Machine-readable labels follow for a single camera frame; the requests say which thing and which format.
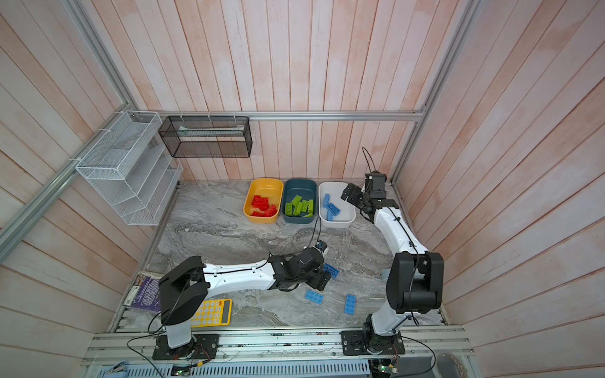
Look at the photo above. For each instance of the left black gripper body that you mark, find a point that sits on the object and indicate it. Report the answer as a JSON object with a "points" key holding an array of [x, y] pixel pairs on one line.
{"points": [[317, 279]]}

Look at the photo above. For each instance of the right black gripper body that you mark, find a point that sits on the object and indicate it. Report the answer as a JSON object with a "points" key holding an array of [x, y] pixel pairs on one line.
{"points": [[357, 198]]}

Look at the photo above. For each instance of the green lego plate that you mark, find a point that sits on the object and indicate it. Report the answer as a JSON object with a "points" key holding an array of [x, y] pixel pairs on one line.
{"points": [[310, 208]]}

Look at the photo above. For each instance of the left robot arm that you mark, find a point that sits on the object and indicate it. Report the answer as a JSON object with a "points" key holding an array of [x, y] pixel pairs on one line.
{"points": [[183, 290]]}

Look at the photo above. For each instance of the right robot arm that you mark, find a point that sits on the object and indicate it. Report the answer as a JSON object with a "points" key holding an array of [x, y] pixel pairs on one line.
{"points": [[415, 282]]}

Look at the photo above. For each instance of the white plastic bin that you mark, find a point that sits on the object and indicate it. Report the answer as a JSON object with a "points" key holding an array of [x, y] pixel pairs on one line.
{"points": [[347, 211]]}

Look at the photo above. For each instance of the teal plastic bin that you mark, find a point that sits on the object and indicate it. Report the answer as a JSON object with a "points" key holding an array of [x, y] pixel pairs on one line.
{"points": [[308, 189]]}

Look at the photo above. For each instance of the yellow plastic bin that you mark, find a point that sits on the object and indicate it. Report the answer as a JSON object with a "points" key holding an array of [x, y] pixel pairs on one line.
{"points": [[266, 187]]}

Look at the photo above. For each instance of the yellow calculator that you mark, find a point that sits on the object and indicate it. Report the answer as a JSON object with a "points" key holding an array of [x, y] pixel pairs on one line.
{"points": [[213, 313]]}

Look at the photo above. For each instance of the purple book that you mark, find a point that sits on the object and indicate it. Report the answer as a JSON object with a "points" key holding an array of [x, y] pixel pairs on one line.
{"points": [[144, 293]]}

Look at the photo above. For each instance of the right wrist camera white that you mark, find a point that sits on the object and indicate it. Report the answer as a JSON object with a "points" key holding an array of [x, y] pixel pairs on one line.
{"points": [[374, 187]]}

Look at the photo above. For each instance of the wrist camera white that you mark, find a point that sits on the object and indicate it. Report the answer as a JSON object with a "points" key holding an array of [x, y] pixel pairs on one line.
{"points": [[374, 187], [321, 246]]}

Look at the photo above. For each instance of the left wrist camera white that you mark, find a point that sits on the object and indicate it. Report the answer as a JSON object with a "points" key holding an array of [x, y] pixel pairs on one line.
{"points": [[321, 246]]}

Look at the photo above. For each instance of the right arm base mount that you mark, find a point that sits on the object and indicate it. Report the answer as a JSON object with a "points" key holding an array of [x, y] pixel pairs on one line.
{"points": [[356, 343]]}

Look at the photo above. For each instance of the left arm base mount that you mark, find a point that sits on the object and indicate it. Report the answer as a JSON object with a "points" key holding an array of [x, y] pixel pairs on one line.
{"points": [[201, 347]]}

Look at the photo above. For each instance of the black wire mesh basket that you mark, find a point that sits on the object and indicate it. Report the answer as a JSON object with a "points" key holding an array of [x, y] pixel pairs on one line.
{"points": [[207, 136]]}

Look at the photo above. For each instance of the white wire mesh shelf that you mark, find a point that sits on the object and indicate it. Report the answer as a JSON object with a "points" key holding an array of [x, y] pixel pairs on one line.
{"points": [[131, 170]]}

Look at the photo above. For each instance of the aluminium front rail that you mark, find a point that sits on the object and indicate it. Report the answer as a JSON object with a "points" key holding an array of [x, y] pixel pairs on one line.
{"points": [[276, 344]]}

